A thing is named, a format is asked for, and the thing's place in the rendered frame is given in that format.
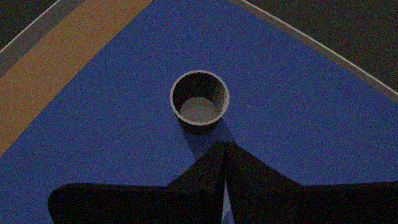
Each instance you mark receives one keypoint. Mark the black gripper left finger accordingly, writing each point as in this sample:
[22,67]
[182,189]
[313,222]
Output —
[195,197]

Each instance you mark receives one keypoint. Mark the grey cup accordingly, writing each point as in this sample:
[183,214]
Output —
[199,99]

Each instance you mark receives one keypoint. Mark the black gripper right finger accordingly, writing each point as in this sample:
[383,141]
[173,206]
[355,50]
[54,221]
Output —
[259,194]

